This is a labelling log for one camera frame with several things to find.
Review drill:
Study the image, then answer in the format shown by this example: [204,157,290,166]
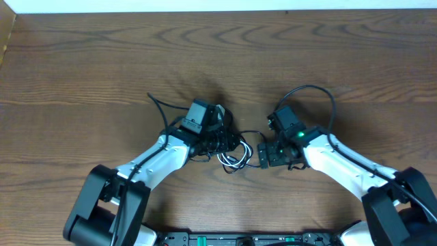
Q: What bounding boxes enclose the white usb cable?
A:
[217,139,249,168]

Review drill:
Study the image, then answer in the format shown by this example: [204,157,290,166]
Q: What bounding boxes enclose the thin black usb cable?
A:
[221,130,268,174]

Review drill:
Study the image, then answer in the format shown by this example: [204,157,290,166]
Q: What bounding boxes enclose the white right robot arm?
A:
[257,106,436,245]

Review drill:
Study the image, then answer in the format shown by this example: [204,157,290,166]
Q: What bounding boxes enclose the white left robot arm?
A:
[63,99,240,246]

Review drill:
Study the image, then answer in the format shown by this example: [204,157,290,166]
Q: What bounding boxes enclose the cardboard side panel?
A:
[0,0,16,64]

